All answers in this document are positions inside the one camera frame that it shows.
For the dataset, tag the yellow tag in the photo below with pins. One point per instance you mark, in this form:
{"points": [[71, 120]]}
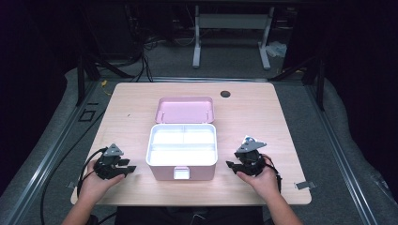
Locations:
{"points": [[104, 83]]}

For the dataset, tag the aluminium rail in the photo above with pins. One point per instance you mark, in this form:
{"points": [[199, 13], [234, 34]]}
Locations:
{"points": [[40, 168], [344, 162]]}

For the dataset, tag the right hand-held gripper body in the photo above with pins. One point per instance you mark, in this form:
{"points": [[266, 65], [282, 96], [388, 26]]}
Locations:
{"points": [[252, 156]]}

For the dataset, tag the white divided tray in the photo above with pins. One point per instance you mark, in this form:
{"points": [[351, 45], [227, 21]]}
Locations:
{"points": [[183, 145]]}

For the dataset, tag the crumpled clear plastic bag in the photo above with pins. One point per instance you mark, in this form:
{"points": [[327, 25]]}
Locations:
{"points": [[277, 49]]}

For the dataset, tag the person's left hand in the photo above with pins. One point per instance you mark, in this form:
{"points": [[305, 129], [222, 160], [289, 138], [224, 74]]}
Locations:
{"points": [[94, 184]]}

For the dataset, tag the person's dark clothing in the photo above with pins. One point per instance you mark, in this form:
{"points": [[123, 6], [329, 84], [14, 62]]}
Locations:
{"points": [[156, 217]]}

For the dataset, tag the black metal stand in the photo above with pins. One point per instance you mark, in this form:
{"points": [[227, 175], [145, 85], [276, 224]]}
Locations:
{"points": [[80, 81], [319, 90]]}

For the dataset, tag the person's right hand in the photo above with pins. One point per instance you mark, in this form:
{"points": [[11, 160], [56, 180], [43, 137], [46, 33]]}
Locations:
{"points": [[264, 184]]}

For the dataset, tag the white metal desk frame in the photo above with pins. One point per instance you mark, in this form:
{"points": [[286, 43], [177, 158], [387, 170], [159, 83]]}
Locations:
{"points": [[231, 21]]}

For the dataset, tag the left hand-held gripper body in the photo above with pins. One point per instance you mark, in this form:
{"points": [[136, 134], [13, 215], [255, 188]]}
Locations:
{"points": [[108, 162]]}

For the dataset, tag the pink storage box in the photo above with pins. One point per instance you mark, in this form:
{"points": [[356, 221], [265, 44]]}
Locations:
{"points": [[184, 111]]}

